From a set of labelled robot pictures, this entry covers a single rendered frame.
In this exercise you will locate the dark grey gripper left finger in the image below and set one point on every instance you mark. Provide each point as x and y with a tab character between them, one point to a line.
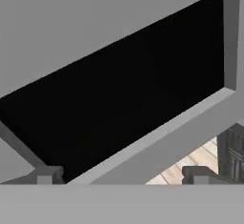
47	173

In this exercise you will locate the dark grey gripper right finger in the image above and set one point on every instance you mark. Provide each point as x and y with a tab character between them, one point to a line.
195	174

